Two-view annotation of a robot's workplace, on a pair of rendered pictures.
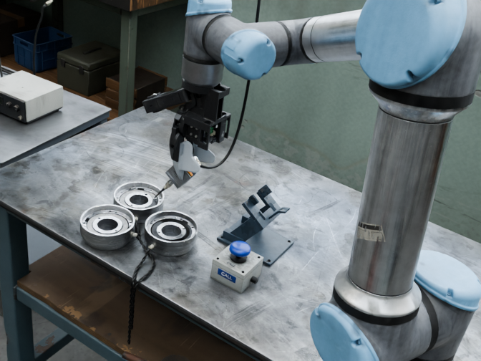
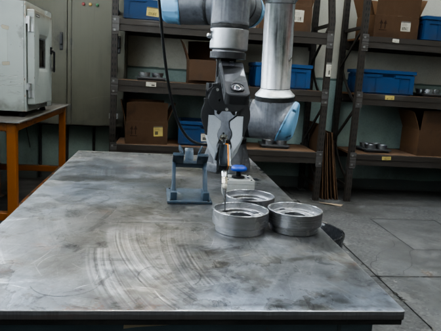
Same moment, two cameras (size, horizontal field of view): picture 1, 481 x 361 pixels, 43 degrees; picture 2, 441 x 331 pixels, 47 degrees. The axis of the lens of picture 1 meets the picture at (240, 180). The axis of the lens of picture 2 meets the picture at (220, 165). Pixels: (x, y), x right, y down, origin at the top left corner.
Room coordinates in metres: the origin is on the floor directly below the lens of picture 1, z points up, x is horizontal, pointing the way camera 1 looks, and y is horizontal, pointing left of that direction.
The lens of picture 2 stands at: (1.62, 0.92, 1.08)
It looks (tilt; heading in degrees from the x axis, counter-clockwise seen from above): 10 degrees down; 235
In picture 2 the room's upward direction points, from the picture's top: 3 degrees clockwise
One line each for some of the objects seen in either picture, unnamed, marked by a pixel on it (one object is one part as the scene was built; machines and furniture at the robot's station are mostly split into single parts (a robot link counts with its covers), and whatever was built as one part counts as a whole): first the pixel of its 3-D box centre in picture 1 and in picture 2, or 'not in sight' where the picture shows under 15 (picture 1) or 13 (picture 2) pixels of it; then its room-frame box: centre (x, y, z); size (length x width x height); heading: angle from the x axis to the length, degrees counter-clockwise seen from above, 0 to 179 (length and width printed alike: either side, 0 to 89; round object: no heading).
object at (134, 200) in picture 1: (138, 203); (240, 219); (1.06, 0.20, 0.82); 0.10 x 0.10 x 0.04
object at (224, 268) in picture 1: (239, 268); (237, 185); (0.89, -0.02, 0.82); 0.08 x 0.07 x 0.05; 62
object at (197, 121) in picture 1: (202, 111); (225, 83); (1.03, 0.09, 1.07); 0.09 x 0.08 x 0.12; 62
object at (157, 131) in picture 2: not in sight; (147, 121); (-0.46, -3.20, 0.64); 0.49 x 0.40 x 0.37; 157
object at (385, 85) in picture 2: not in sight; (379, 82); (-2.39, -2.19, 1.11); 0.52 x 0.38 x 0.22; 152
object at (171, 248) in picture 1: (170, 233); (249, 203); (0.97, 0.12, 0.82); 0.10 x 0.10 x 0.04
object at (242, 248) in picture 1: (238, 256); (238, 175); (0.90, -0.02, 0.85); 0.04 x 0.04 x 0.05
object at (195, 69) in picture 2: not in sight; (207, 62); (-0.93, -2.96, 1.19); 0.52 x 0.42 x 0.38; 152
